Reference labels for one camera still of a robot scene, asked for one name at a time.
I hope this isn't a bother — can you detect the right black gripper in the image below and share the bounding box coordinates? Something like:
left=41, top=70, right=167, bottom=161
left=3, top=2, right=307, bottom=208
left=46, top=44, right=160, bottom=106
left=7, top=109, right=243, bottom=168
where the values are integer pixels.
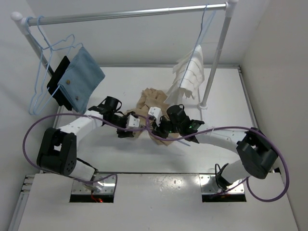
left=151, top=115, right=181, bottom=140

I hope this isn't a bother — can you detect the beige t shirt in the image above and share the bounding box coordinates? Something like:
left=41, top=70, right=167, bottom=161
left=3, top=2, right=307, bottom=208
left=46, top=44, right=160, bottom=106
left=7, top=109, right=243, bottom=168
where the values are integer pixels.
left=124, top=88, right=179, bottom=146

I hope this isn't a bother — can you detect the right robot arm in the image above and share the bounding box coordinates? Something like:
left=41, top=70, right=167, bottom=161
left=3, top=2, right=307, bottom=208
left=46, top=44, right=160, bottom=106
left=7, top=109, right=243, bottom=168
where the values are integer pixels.
left=148, top=104, right=278, bottom=193

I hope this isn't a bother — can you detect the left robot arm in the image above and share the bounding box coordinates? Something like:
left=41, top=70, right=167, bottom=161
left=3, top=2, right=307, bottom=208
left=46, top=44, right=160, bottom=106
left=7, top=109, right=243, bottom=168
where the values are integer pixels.
left=37, top=96, right=140, bottom=181

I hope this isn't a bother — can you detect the white cloth on hanger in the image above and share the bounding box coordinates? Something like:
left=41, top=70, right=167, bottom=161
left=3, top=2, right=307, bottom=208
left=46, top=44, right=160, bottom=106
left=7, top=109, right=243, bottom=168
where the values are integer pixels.
left=165, top=45, right=205, bottom=105

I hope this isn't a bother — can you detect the empty blue hanger left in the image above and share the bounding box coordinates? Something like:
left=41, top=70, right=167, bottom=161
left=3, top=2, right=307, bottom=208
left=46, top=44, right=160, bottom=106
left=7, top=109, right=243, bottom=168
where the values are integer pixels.
left=26, top=15, right=76, bottom=116

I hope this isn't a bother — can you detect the blue hanger with denim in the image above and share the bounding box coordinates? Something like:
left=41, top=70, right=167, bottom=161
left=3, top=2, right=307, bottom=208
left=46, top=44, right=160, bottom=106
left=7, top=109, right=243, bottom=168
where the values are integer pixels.
left=33, top=16, right=84, bottom=115

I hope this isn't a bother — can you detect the blue hanger with white cloth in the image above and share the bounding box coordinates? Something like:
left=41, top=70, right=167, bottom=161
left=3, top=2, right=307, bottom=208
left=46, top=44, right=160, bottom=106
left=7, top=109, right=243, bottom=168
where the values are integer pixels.
left=179, top=4, right=216, bottom=88

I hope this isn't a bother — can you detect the blue denim cloth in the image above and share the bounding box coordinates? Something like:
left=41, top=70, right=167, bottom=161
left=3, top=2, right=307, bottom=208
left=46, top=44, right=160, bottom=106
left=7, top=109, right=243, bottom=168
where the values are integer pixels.
left=58, top=47, right=105, bottom=114

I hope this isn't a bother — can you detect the black cloth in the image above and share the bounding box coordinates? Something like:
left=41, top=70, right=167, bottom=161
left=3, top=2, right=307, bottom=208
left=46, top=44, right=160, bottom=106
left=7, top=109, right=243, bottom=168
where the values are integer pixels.
left=47, top=56, right=72, bottom=111

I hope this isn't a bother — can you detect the metal clothes rack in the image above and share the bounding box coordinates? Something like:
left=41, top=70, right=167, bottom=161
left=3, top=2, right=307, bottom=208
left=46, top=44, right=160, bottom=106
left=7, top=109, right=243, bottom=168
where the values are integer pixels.
left=10, top=0, right=238, bottom=108

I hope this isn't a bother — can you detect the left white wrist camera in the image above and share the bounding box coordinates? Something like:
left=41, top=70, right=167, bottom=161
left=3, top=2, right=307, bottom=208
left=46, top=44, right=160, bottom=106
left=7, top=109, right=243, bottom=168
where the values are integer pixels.
left=126, top=115, right=140, bottom=128

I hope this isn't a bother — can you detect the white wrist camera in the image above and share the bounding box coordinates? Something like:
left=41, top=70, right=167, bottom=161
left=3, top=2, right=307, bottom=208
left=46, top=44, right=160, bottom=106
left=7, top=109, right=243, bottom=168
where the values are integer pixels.
left=126, top=115, right=140, bottom=128
left=148, top=107, right=162, bottom=126

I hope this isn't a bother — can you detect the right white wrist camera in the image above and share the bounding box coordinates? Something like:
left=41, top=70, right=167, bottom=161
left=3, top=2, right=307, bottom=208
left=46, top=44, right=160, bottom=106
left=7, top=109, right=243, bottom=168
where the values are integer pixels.
left=148, top=107, right=162, bottom=126

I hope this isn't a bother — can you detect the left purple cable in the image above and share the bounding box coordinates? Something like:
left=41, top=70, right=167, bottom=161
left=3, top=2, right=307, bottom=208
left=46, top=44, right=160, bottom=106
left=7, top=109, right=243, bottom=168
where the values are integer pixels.
left=22, top=113, right=154, bottom=189

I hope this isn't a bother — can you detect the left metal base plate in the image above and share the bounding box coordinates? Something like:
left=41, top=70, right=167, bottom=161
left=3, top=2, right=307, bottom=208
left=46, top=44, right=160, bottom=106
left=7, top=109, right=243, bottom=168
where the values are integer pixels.
left=71, top=173, right=118, bottom=195

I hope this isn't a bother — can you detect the metal base plate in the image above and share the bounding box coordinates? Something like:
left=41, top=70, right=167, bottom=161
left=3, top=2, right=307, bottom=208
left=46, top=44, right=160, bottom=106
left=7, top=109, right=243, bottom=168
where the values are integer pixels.
left=71, top=173, right=118, bottom=195
left=199, top=174, right=245, bottom=196

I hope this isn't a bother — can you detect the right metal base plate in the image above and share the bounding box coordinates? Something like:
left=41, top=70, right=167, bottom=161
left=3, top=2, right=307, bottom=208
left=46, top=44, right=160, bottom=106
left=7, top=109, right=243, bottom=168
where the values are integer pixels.
left=199, top=174, right=245, bottom=196

